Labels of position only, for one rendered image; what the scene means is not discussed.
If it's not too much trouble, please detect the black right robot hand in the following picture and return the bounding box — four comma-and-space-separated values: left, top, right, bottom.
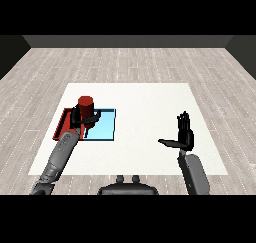
157, 111, 195, 152

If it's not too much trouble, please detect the shallow red open box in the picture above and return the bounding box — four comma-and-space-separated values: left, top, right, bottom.
52, 107, 86, 142

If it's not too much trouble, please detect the small red can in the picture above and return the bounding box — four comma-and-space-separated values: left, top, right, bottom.
77, 96, 95, 121

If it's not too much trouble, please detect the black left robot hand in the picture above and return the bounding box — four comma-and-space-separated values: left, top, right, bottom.
69, 104, 102, 139

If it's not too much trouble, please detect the shallow light blue open box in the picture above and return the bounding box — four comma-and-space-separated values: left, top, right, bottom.
82, 108, 117, 142

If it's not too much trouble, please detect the dark grey robot body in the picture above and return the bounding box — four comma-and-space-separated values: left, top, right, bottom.
97, 175, 160, 196

